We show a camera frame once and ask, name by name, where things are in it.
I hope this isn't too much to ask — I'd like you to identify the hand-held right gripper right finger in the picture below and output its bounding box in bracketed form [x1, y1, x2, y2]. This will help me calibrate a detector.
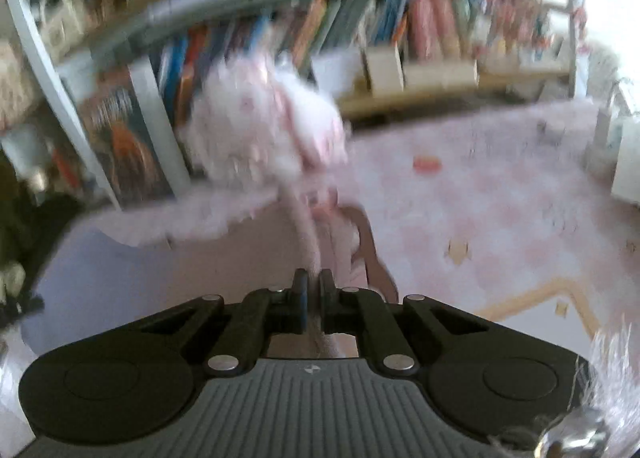
[319, 269, 490, 379]

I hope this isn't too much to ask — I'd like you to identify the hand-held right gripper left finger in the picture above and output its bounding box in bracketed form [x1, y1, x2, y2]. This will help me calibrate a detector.
[131, 268, 311, 380]

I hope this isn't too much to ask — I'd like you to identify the pink white plush toy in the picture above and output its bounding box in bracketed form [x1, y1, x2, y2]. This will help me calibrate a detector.
[182, 54, 401, 360]

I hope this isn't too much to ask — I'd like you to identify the pink checkered blanket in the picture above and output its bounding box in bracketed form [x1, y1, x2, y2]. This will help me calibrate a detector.
[75, 97, 640, 339]

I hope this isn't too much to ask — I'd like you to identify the grey white bookshelf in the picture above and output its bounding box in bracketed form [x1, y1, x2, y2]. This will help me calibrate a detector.
[0, 0, 588, 211]

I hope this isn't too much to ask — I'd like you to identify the large book orange figure cover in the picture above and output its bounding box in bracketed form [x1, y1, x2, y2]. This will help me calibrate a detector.
[77, 82, 175, 206]

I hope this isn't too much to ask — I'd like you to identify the cream box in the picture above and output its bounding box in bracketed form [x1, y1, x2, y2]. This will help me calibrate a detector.
[364, 44, 405, 95]

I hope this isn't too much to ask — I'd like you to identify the row of colourful books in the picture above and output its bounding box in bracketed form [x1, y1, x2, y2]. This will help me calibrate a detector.
[155, 0, 568, 106]

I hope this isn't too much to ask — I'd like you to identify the dark cloth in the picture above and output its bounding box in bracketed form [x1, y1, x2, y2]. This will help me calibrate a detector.
[0, 150, 83, 319]

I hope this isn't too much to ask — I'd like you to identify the beige plush toy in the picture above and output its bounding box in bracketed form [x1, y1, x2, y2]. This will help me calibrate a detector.
[0, 40, 43, 131]

